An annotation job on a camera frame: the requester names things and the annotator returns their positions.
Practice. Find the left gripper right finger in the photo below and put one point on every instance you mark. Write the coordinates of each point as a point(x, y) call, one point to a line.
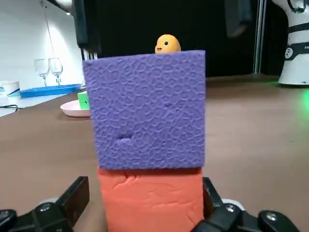
point(231, 217)

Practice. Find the round pale plate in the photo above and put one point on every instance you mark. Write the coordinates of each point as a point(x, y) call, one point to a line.
point(72, 111)

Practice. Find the blue plastic tray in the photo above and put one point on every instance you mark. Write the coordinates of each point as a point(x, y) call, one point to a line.
point(48, 90)

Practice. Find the white blue paper cup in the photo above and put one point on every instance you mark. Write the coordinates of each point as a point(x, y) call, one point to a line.
point(10, 90)

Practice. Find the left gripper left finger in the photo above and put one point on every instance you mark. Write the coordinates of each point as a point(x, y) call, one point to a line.
point(48, 217)

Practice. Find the clear wine glass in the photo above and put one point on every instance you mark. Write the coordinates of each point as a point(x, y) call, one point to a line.
point(56, 66)
point(41, 67)

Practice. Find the orange foam block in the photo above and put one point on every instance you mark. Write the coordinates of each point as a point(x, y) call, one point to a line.
point(152, 200)

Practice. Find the aluminium frame bar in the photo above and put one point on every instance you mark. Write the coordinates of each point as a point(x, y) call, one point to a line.
point(259, 36)

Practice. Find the yellow plush toy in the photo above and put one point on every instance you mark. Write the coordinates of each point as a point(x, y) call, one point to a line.
point(167, 44)

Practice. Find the purple foam block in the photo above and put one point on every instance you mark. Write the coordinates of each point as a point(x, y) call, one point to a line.
point(144, 108)

